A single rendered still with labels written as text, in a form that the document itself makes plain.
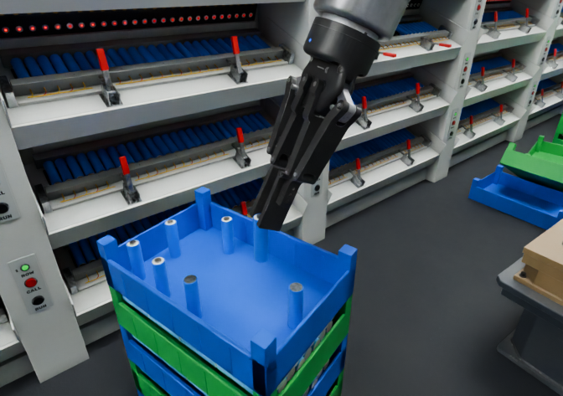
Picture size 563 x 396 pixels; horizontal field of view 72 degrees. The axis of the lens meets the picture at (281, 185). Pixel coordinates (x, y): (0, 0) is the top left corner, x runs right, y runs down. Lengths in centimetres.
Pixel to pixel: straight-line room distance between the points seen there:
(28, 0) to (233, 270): 49
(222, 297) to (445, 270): 77
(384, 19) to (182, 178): 59
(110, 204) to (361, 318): 62
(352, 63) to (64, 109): 51
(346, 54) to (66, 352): 80
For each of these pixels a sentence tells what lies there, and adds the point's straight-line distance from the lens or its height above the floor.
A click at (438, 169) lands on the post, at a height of 6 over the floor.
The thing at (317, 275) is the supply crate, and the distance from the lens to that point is 60.
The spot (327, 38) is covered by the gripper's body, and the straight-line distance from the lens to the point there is 41.
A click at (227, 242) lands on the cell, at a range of 63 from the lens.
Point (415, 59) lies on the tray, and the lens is 130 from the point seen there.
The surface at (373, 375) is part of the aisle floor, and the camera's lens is 91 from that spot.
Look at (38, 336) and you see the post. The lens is 92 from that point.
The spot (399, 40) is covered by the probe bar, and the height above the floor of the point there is 56.
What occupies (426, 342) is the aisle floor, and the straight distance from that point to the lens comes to 99.
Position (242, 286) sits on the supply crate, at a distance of 59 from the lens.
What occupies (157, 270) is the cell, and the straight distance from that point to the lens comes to 55.
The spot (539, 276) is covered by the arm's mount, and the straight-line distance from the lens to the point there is 88.
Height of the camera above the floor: 72
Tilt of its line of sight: 28 degrees down
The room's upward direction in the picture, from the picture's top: straight up
